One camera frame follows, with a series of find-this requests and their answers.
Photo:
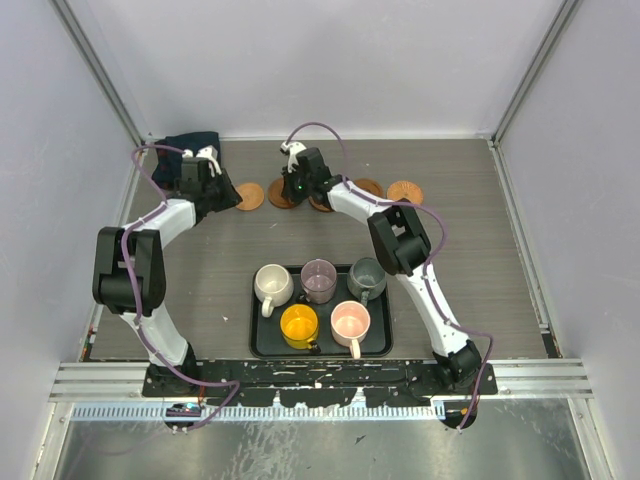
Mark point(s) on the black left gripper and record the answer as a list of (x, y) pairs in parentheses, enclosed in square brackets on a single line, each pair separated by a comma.
[(230, 197)]

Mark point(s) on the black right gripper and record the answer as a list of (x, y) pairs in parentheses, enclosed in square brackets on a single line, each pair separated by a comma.
[(286, 188)]

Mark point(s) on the brown wooden coaster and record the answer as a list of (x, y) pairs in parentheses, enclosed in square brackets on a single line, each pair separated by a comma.
[(275, 195), (370, 186), (318, 204)]

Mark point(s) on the woven rattan coaster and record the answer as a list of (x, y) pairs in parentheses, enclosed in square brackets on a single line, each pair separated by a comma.
[(252, 196), (405, 190)]

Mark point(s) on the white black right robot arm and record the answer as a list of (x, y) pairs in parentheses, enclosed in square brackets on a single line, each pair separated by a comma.
[(402, 247)]

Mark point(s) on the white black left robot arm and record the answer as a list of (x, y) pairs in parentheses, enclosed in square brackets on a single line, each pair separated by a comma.
[(129, 276)]

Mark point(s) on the purple glass cup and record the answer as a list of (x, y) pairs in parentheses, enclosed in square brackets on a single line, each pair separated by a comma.
[(319, 281)]

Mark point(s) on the dark blue folded cloth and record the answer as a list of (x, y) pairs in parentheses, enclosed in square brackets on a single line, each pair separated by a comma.
[(168, 167)]

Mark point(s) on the white ceramic mug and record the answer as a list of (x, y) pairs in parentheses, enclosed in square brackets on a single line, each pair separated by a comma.
[(273, 287)]

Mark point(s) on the grey ceramic mug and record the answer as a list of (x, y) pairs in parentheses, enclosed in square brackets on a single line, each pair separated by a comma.
[(366, 280)]

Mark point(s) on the yellow mug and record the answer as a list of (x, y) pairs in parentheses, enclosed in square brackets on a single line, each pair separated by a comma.
[(299, 326)]

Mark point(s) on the pink ceramic mug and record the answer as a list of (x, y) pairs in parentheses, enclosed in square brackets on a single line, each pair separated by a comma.
[(350, 322)]

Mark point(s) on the black plastic tray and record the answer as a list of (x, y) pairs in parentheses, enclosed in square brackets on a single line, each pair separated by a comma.
[(266, 340)]

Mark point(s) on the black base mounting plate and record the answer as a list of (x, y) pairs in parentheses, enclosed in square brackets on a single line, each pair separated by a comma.
[(313, 383)]

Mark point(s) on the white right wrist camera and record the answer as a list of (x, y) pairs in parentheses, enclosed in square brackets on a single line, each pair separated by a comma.
[(291, 149)]

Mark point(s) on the white slotted cable duct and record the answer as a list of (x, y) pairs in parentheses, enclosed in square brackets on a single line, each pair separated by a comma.
[(189, 413)]

